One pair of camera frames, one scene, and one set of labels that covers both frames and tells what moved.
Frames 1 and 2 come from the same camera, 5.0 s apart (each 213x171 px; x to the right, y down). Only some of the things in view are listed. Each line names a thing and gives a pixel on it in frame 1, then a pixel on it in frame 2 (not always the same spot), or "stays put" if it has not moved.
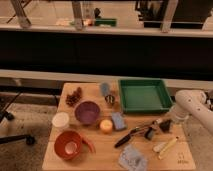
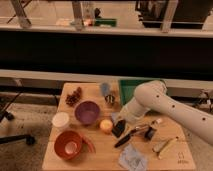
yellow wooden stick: [168, 147] stays put
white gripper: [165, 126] → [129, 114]
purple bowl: [87, 112] stays put
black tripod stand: [30, 140] stays put
